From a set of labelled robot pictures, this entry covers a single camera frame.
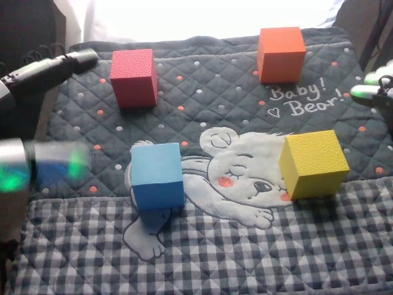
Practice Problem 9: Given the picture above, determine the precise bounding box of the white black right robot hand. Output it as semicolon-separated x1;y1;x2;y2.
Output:
349;60;393;139

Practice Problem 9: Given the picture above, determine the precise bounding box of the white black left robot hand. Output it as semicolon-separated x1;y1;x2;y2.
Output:
0;47;99;195

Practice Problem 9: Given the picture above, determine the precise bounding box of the yellow foam cube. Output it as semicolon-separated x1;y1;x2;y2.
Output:
278;129;351;200

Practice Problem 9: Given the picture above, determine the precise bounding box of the blue foam cube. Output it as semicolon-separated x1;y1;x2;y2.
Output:
130;143;186;213

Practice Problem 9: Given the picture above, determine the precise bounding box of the red foam cube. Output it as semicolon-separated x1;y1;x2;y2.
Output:
109;49;159;109

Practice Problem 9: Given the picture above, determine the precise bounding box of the orange foam cube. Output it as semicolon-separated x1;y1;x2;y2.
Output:
257;26;307;84

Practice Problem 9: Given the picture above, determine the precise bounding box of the black stand pole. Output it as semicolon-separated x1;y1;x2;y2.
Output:
357;0;393;73

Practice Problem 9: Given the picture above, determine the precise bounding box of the white background sheet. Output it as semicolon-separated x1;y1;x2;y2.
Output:
52;0;341;52

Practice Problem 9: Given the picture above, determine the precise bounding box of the grey quilt with bear print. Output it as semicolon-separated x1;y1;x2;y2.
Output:
6;26;393;295

